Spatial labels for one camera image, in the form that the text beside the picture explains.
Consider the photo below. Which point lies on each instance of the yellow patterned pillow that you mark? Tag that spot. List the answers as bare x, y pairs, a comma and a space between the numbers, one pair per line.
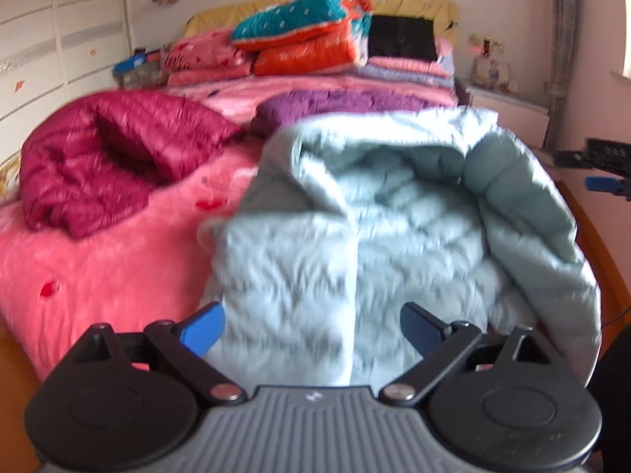
9, 178

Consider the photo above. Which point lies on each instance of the teal orange folded quilt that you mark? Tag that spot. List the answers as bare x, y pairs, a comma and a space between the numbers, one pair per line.
303, 37

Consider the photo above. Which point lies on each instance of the pink bed with blanket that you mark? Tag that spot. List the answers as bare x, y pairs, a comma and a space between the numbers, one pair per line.
147, 267

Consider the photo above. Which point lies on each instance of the black cushion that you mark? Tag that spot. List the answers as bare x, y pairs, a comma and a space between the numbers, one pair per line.
402, 37

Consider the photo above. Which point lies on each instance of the light blue down jacket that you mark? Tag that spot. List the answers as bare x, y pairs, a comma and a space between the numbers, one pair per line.
351, 216

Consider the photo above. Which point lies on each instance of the wall power sockets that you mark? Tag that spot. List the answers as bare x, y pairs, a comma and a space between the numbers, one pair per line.
484, 45

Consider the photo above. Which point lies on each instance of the purple down jacket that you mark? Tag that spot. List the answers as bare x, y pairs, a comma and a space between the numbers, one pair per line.
283, 110

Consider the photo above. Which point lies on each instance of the framed child photo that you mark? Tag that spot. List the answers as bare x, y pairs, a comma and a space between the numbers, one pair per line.
491, 74

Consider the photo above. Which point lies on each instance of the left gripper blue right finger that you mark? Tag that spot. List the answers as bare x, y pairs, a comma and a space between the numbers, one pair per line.
443, 349

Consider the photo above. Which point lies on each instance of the grey plaid curtain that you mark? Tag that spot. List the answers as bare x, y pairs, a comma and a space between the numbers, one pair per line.
564, 24

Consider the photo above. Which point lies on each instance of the blue box on shelf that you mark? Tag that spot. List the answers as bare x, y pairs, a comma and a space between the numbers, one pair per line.
137, 60

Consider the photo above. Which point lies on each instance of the white sliding wardrobe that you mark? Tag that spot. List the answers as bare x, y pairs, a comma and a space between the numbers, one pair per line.
54, 51

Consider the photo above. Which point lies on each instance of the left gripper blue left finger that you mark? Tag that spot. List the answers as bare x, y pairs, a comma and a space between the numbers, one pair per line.
179, 350

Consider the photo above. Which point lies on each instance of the pink folded quilt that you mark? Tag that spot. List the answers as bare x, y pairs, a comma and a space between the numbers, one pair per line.
205, 57

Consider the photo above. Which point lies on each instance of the crimson red down jacket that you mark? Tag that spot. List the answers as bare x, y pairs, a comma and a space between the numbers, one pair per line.
95, 162

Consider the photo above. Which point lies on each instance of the pink lavender folded blankets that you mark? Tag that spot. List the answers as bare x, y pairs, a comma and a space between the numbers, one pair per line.
437, 74

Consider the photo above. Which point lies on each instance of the white bedside nightstand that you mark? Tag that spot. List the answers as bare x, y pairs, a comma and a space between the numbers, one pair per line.
526, 120

